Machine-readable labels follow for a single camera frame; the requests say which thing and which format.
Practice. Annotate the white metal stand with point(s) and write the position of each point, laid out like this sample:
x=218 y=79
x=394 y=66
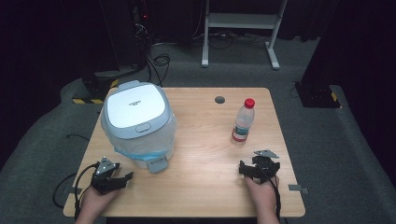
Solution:
x=239 y=21

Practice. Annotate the person's right hand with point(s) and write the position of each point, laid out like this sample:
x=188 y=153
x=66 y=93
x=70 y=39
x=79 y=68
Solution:
x=263 y=194

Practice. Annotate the person's left hand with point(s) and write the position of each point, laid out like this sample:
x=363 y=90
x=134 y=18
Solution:
x=95 y=202

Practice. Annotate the clear water bottle red cap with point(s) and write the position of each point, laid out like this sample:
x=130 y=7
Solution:
x=243 y=123

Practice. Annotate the white grey pedal trash can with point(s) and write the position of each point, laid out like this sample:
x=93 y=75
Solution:
x=137 y=109

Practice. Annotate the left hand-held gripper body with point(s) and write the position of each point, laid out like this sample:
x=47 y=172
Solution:
x=105 y=174

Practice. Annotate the black stand base striped edge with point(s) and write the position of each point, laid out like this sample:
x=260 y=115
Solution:
x=96 y=84

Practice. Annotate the clear plastic trash bag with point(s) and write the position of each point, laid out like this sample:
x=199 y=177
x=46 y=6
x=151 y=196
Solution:
x=146 y=143

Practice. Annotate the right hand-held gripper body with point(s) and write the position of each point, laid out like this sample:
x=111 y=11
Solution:
x=266 y=168

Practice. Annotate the grey table bracket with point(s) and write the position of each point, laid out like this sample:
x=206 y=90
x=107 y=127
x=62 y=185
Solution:
x=73 y=190
x=297 y=188

